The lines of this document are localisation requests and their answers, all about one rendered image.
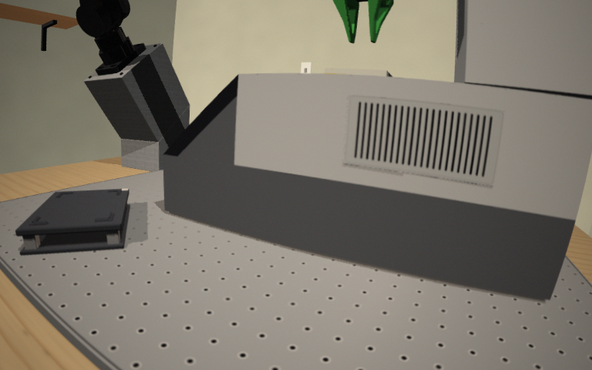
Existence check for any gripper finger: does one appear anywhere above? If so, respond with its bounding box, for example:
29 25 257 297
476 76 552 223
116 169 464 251
368 0 394 43
333 0 359 44

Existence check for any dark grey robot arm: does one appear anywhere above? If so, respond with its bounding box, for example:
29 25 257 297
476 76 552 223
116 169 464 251
76 0 146 76

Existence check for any white well pcr plate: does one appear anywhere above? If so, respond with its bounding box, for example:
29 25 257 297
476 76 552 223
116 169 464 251
325 68 393 77

